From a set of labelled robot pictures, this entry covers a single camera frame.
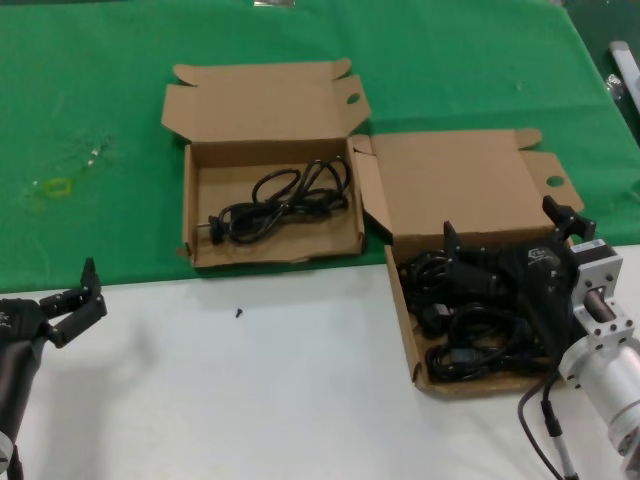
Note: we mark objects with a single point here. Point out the cardboard box with torn rim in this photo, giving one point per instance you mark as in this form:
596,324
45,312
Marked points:
270,120

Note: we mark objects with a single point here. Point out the white metal bar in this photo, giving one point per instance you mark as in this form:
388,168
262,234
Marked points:
627,65

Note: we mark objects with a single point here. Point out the green table cloth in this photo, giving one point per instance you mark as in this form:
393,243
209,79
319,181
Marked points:
100,75

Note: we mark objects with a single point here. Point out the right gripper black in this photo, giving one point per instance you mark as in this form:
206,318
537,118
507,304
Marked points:
542,267

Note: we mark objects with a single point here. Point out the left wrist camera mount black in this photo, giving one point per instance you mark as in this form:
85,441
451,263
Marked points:
15,385

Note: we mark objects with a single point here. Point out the clear tape scrap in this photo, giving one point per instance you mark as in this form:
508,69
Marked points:
91,161

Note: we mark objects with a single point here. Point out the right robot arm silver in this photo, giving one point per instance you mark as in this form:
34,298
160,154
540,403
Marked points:
610,370

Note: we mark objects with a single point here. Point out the yellow tape outline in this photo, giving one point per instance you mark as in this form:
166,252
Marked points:
59,193

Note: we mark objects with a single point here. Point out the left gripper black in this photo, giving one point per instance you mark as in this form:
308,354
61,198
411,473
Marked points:
20,322

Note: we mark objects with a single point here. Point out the open brown cardboard box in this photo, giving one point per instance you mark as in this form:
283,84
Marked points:
450,180

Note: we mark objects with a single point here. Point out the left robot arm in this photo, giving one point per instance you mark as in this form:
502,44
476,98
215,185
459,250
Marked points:
5,445

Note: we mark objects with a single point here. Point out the small dark metal parts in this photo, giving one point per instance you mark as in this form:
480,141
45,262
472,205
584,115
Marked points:
616,90

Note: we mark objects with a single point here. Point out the white table cloth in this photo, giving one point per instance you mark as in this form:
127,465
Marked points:
250,400

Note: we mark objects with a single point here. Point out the silver foil piece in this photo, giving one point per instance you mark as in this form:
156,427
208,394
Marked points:
275,2

